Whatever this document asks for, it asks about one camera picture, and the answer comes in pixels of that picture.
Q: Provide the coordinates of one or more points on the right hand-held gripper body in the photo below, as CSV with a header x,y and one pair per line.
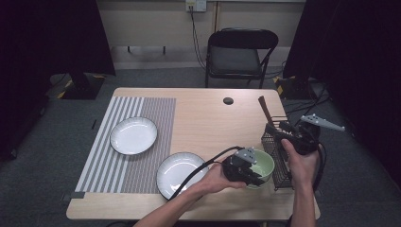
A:
x,y
305,138

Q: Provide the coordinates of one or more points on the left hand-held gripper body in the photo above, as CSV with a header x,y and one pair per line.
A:
x,y
238,168

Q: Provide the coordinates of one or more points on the white plate with black rim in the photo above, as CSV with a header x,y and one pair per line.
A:
x,y
134,135
175,171

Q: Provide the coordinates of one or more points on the person's left hand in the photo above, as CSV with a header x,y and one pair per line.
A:
x,y
214,181

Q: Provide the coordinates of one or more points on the person's right hand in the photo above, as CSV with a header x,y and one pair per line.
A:
x,y
302,170

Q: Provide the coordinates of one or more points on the black stand base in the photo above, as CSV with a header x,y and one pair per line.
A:
x,y
293,90
78,88

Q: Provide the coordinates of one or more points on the dark round table grommet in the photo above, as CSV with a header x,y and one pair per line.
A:
x,y
228,101

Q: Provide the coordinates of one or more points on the black folding chair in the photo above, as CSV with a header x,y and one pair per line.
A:
x,y
235,56

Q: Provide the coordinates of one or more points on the dark curtain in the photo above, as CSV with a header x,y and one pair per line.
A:
x,y
47,38
356,63

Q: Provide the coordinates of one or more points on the grey striped placemat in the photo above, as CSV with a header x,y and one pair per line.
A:
x,y
148,110

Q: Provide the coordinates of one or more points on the grey tape strip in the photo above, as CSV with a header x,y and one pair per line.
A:
x,y
75,195

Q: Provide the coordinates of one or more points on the white wall socket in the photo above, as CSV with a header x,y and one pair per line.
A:
x,y
196,4

